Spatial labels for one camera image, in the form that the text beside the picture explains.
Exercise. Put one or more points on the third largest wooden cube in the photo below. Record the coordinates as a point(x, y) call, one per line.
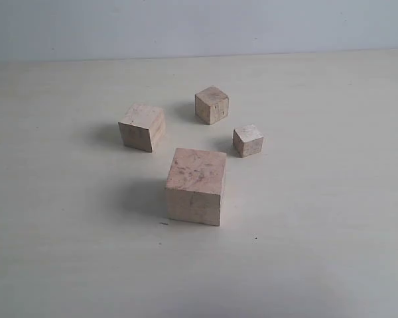
point(211, 105)

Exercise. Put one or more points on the second largest wooden cube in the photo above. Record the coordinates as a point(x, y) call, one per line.
point(142, 127)

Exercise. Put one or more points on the smallest wooden cube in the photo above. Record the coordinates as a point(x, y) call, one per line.
point(247, 140)

